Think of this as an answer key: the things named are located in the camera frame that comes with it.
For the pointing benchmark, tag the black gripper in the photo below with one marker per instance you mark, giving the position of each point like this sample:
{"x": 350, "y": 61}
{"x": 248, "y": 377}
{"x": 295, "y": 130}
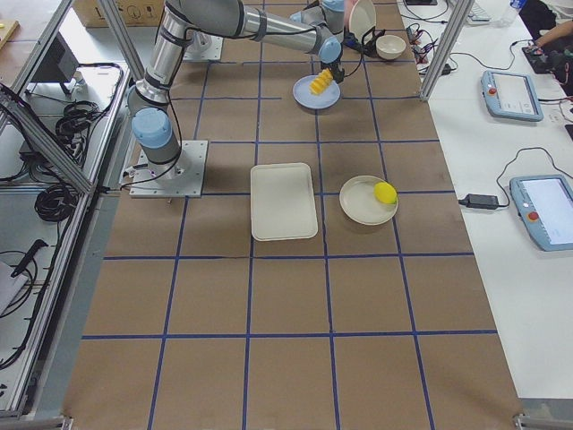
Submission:
{"x": 336, "y": 72}

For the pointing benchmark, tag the orange striped bread loaf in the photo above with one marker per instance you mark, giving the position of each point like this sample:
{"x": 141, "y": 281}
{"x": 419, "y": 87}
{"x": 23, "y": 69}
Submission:
{"x": 319, "y": 84}

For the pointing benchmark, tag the blue round plate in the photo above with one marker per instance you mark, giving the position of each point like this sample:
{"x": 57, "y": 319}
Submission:
{"x": 304, "y": 96}

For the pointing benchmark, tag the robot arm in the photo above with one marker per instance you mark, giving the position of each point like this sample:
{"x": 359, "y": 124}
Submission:
{"x": 316, "y": 30}
{"x": 329, "y": 13}

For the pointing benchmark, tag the cream plate in rack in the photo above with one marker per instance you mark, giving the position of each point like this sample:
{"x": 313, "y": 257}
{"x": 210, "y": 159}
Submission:
{"x": 362, "y": 19}

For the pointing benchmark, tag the pink plate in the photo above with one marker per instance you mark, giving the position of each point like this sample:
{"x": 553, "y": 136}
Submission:
{"x": 349, "y": 6}

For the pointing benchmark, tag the cream round plate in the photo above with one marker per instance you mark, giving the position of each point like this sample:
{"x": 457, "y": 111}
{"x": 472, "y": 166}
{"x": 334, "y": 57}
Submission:
{"x": 359, "y": 204}

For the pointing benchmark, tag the black dish rack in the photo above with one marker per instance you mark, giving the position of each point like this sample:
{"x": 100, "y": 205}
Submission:
{"x": 366, "y": 44}

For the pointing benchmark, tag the cream bowl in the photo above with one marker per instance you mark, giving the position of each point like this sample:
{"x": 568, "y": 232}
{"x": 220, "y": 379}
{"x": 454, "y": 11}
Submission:
{"x": 390, "y": 47}

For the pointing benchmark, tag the yellow lemon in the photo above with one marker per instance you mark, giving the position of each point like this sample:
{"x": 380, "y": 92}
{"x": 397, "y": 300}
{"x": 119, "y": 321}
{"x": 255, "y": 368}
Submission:
{"x": 385, "y": 193}

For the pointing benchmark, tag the white rectangular tray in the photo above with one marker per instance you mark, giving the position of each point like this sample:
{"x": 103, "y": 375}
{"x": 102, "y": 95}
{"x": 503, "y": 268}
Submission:
{"x": 282, "y": 202}

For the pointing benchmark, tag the far blue teach pendant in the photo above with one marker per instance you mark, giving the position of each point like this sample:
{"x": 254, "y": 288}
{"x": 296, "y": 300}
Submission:
{"x": 511, "y": 96}

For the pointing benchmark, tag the blue teach pendant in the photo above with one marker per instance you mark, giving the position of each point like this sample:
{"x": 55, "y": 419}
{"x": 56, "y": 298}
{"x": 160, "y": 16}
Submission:
{"x": 544, "y": 203}
{"x": 511, "y": 96}

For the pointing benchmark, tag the black power adapter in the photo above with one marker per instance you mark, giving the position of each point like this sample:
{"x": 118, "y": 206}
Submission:
{"x": 481, "y": 201}

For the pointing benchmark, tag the near blue teach pendant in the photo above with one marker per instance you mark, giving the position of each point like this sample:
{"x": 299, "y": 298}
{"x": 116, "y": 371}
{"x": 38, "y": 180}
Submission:
{"x": 544, "y": 203}

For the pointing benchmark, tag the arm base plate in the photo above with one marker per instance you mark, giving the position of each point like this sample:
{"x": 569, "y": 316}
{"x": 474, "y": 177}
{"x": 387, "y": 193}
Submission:
{"x": 184, "y": 179}
{"x": 203, "y": 48}

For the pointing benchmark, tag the aluminium frame post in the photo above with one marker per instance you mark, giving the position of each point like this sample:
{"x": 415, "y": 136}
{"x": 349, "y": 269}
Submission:
{"x": 446, "y": 43}

